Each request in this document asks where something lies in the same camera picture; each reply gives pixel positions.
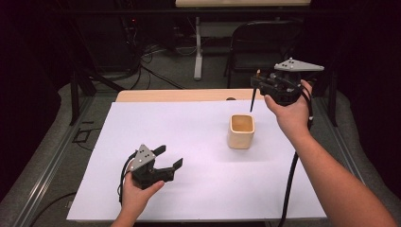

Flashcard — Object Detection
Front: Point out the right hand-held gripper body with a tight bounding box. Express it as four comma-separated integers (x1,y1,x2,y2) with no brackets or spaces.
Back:
266,57,325,107

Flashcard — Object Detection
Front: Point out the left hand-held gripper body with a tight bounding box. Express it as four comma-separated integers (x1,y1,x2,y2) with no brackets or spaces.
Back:
129,144,176,190

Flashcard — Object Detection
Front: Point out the black pencil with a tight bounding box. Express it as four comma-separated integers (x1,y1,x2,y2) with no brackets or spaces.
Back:
250,69,262,114

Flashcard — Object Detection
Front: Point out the beige square cup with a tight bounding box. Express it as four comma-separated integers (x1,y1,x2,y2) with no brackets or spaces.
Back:
227,113,255,150

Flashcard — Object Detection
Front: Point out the person's right hand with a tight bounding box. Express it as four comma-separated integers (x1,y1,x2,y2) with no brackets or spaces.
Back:
264,79,314,140

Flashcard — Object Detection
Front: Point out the person's left hand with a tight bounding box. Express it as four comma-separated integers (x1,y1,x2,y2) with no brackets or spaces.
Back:
120,171,166,213

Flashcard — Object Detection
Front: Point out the white board sheet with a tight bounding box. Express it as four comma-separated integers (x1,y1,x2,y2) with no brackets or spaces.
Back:
66,99,327,222

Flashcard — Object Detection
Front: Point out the black folding chair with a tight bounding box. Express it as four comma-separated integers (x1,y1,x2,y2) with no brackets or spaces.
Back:
223,20,305,91

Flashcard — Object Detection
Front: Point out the black metal stand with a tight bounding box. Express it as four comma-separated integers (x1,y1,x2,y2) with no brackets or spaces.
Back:
69,66,127,127
310,65,339,128

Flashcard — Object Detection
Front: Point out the light wooden table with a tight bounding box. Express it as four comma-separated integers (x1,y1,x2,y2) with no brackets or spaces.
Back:
115,88,265,103

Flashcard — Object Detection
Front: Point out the white desk leg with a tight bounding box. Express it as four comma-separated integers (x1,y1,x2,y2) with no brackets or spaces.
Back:
193,16,203,80

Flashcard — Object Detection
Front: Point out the light desk top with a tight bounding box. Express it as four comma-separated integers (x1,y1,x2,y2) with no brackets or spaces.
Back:
174,0,312,9

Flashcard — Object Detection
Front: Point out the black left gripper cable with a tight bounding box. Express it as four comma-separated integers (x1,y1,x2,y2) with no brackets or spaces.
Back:
116,151,138,206

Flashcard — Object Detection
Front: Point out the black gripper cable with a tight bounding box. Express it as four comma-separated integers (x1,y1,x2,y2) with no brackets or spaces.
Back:
116,151,138,206
277,89,315,227

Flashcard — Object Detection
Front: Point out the black floor cable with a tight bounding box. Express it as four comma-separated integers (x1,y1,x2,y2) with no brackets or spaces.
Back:
138,61,186,90
28,192,78,227

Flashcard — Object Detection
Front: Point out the metal floor rail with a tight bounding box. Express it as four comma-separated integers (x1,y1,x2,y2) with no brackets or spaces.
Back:
12,94,96,227
314,96,390,227

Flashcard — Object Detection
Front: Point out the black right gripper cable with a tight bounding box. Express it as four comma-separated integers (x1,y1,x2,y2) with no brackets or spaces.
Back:
277,89,315,227

